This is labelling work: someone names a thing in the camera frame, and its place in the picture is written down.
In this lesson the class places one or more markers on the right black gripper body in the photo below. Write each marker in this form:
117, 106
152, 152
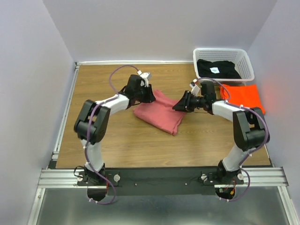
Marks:
197, 101

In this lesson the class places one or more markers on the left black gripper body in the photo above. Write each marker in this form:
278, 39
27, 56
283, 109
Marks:
140, 94

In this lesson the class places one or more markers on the pink t shirt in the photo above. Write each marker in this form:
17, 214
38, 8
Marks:
160, 113

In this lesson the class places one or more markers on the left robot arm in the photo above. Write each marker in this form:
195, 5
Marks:
92, 121

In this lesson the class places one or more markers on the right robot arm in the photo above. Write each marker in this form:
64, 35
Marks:
250, 132

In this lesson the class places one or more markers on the black t shirt in basket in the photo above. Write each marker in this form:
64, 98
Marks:
217, 70

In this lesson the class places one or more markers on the white plastic laundry basket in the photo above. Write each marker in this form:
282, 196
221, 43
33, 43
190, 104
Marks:
238, 56

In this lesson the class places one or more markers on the folded orange t shirt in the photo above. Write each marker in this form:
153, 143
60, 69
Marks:
248, 96

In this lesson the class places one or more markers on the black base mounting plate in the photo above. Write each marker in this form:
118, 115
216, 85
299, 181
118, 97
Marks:
157, 181

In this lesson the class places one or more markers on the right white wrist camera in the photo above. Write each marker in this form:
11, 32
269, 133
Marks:
194, 87

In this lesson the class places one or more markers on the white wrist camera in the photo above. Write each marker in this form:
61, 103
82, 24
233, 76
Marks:
145, 76
194, 87

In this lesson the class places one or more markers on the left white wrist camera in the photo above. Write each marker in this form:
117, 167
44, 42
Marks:
145, 76

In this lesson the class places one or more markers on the aluminium frame rail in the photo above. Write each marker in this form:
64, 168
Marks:
134, 144

